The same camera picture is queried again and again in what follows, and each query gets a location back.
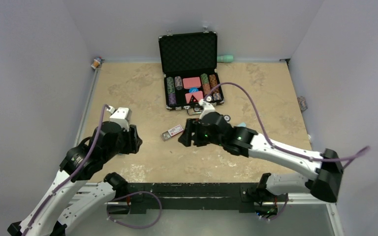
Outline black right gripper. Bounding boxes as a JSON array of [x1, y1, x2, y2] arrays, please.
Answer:
[[179, 118, 224, 147]]

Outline red white staple box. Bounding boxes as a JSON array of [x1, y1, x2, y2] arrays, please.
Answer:
[[161, 125, 184, 141]]

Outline small orange bottle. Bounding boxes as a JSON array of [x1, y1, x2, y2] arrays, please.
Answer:
[[91, 57, 103, 70]]

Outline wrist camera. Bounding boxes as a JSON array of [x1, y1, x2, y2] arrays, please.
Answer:
[[198, 99, 216, 119], [107, 106, 132, 131]]

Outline patterned object at right wall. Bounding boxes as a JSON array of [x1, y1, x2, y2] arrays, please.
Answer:
[[297, 96, 308, 112]]

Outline mint green bottle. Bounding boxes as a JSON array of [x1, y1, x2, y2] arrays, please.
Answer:
[[217, 55, 234, 63]]

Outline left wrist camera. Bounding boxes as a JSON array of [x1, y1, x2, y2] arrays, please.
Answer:
[[107, 106, 132, 131]]

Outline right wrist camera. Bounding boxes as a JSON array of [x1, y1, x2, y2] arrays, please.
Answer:
[[198, 99, 216, 119]]

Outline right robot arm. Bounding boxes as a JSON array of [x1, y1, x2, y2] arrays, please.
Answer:
[[178, 112, 344, 203]]

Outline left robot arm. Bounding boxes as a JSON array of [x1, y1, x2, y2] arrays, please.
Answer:
[[7, 121, 142, 236]]

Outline black poker chip case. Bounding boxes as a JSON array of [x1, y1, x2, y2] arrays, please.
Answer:
[[158, 31, 224, 111]]

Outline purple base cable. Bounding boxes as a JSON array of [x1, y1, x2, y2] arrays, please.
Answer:
[[106, 191, 162, 229]]

